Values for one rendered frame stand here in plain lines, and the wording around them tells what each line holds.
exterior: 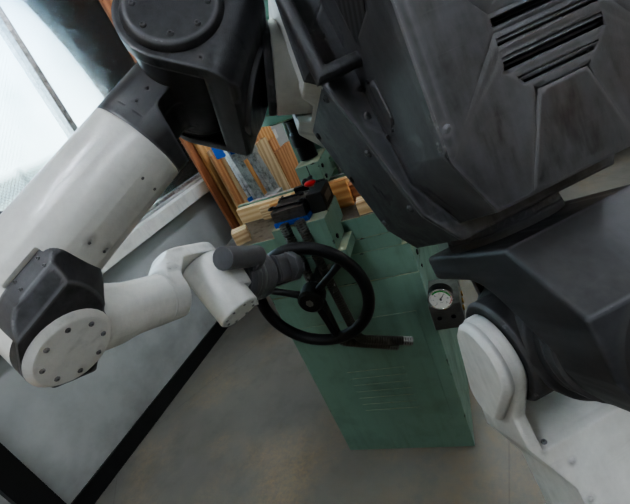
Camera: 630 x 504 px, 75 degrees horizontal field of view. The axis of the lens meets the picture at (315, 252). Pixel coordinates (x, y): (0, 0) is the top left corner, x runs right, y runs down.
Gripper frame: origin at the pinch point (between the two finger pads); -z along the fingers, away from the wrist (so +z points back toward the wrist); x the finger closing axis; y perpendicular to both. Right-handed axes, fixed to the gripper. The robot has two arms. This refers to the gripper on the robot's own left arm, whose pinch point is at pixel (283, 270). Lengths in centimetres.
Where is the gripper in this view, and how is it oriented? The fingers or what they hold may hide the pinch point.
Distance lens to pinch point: 83.0
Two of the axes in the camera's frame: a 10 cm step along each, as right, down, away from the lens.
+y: -2.9, -9.5, 0.8
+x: 8.8, -3.0, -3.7
